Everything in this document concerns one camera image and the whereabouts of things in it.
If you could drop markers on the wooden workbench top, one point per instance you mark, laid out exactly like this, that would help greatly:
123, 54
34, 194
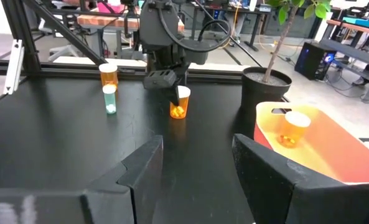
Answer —
103, 21

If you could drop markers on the orange plastic bin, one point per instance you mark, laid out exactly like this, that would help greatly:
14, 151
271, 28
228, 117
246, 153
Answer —
343, 155

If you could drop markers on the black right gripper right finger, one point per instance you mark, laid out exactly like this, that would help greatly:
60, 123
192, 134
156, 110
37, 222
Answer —
271, 193

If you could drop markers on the black computer tower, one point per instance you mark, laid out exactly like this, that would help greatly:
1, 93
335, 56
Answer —
311, 60

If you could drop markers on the pink object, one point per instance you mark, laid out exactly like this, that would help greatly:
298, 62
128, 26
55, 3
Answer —
109, 7

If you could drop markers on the black diagonal frame brace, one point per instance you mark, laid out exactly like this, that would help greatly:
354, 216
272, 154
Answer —
69, 34

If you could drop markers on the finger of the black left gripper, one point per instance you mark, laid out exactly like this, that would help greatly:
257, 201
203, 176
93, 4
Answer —
174, 96

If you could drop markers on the black plant pot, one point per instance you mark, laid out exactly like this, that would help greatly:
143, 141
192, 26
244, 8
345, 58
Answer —
259, 96

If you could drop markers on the silver metal bracket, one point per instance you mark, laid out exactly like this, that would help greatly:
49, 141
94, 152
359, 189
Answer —
13, 67

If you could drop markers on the black frame post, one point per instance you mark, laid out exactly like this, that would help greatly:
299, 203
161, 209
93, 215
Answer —
20, 31

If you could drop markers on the small teal pill bottle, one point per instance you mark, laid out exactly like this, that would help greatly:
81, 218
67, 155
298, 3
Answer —
109, 99

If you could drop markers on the black office desk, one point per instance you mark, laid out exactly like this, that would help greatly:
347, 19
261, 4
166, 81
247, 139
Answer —
255, 28

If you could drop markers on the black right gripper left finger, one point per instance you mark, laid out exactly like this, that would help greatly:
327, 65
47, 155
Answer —
109, 202

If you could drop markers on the grey metal workbench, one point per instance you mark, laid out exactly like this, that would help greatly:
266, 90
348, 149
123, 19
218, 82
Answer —
352, 51

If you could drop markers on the green potted tree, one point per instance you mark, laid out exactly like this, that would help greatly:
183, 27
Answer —
280, 40

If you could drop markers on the orange pill bottle white cap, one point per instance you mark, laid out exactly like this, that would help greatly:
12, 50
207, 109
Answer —
108, 76
296, 124
182, 107

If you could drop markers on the black table frame rail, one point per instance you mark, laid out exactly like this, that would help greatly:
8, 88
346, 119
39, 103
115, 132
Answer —
78, 70

